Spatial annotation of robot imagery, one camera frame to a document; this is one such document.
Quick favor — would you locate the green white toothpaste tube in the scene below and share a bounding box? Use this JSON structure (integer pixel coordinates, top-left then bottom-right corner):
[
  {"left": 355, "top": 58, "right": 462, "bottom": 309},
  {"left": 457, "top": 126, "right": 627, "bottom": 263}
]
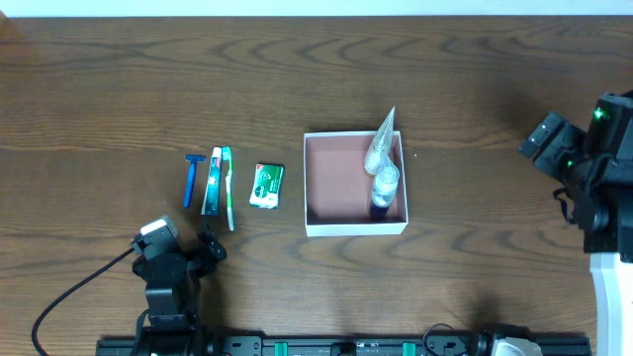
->
[{"left": 201, "top": 146, "right": 223, "bottom": 216}]

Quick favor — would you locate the white cream tube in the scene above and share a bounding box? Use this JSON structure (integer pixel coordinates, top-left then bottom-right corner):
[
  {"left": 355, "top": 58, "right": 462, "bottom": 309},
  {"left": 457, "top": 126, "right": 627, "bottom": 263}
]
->
[{"left": 364, "top": 107, "right": 396, "bottom": 175}]

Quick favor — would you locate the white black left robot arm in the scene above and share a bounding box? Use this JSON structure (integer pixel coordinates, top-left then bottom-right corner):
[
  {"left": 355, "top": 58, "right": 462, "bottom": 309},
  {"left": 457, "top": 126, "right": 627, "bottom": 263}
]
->
[{"left": 131, "top": 216, "right": 226, "bottom": 356}]

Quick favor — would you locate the blue disposable razor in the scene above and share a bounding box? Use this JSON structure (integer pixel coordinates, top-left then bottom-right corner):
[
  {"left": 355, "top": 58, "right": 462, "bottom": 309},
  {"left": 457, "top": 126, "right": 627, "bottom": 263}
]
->
[{"left": 183, "top": 154, "right": 207, "bottom": 209}]

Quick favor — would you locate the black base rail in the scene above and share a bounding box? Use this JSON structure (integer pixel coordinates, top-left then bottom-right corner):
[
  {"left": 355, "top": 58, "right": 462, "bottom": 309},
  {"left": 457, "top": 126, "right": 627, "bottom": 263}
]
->
[{"left": 95, "top": 334, "right": 592, "bottom": 356}]

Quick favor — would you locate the clear bottle with dark base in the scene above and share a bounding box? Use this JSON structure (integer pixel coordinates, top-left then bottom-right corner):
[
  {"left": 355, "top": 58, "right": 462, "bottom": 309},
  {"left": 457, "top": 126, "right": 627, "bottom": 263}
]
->
[{"left": 369, "top": 165, "right": 400, "bottom": 222}]

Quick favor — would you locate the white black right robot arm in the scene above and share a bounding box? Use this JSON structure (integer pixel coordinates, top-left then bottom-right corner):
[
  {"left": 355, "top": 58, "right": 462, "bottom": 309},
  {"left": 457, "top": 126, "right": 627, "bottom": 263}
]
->
[{"left": 518, "top": 92, "right": 632, "bottom": 355}]

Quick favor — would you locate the green Dettol soap box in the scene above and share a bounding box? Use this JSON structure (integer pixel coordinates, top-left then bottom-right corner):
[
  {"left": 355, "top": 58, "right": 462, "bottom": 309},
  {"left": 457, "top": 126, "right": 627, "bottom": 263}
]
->
[{"left": 249, "top": 163, "right": 285, "bottom": 209}]

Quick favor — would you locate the green white toothbrush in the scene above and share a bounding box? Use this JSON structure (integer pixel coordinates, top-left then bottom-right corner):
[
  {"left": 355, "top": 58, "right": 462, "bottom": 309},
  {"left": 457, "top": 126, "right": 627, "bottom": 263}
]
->
[{"left": 222, "top": 146, "right": 234, "bottom": 231}]

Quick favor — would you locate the white box with pink interior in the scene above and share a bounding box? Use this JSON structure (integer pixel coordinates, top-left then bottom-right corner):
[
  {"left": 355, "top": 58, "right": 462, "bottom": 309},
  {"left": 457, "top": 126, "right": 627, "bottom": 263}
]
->
[{"left": 304, "top": 131, "right": 408, "bottom": 237}]

